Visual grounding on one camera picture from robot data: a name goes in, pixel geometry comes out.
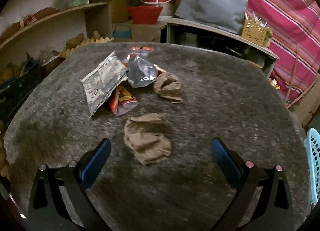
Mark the clear orange-topped plastic bag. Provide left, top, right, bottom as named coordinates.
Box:
left=121, top=46, right=154, bottom=64

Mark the yellow egg tray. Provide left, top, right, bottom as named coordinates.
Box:
left=60, top=37, right=114, bottom=58

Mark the grey metal shelf table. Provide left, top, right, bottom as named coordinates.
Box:
left=165, top=18, right=280, bottom=78

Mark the silver foil chip bag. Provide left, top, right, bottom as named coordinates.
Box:
left=127, top=55, right=158, bottom=88

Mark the grey fabric cover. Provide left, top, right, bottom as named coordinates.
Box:
left=175, top=0, right=248, bottom=35

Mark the orange snack packet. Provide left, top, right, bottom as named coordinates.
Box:
left=109, top=85, right=139, bottom=116

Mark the light blue laundry basket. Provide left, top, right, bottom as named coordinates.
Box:
left=304, top=128, right=320, bottom=205

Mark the wooden wall shelf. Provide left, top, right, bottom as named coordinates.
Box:
left=1, top=0, right=112, bottom=51

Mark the yellow woven basket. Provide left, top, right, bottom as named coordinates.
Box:
left=241, top=12, right=273, bottom=47

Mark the cardboard box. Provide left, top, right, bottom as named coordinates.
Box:
left=112, top=22, right=167, bottom=43

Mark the grey fuzzy table mat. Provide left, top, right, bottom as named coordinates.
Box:
left=3, top=41, right=311, bottom=231

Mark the striped pink curtain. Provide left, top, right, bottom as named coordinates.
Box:
left=247, top=0, right=319, bottom=100

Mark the red plastic basin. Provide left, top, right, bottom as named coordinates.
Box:
left=127, top=6, right=163, bottom=25

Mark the brown paper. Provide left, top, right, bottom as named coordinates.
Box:
left=124, top=113, right=172, bottom=165
left=153, top=72, right=183, bottom=103

